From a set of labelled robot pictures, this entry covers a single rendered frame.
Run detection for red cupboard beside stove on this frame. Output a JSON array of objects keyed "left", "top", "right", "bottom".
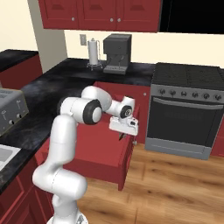
[{"left": 210, "top": 115, "right": 224, "bottom": 158}]

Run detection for grey wall outlet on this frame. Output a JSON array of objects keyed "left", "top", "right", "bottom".
[{"left": 79, "top": 33, "right": 88, "bottom": 46}]

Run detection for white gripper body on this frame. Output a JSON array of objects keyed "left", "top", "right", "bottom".
[{"left": 108, "top": 115, "right": 139, "bottom": 137}]

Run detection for red wall cupboards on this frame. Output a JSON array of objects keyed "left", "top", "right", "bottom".
[{"left": 38, "top": 0, "right": 162, "bottom": 33}]

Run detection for dark grey coffee machine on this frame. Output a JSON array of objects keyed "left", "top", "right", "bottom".
[{"left": 102, "top": 33, "right": 133, "bottom": 75}]

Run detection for pale grey sink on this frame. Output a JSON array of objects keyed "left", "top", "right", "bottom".
[{"left": 0, "top": 143, "right": 22, "bottom": 172}]

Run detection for black range hood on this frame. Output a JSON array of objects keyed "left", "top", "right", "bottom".
[{"left": 158, "top": 0, "right": 224, "bottom": 35}]

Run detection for red base cupboard door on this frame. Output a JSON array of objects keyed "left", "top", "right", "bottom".
[{"left": 93, "top": 80, "right": 151, "bottom": 144}]

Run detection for grey black stove with oven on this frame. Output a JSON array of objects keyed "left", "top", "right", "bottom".
[{"left": 144, "top": 61, "right": 224, "bottom": 161}]

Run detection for white paper towel holder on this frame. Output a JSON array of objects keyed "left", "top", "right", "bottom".
[{"left": 86, "top": 37, "right": 104, "bottom": 72}]

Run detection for grey toaster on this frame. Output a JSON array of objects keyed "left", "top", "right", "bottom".
[{"left": 0, "top": 87, "right": 30, "bottom": 137}]

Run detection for red open drawer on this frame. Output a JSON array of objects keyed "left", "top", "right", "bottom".
[{"left": 34, "top": 84, "right": 141, "bottom": 193}]

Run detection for red base cupboards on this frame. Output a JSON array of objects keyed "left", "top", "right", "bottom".
[{"left": 0, "top": 136, "right": 57, "bottom": 224}]

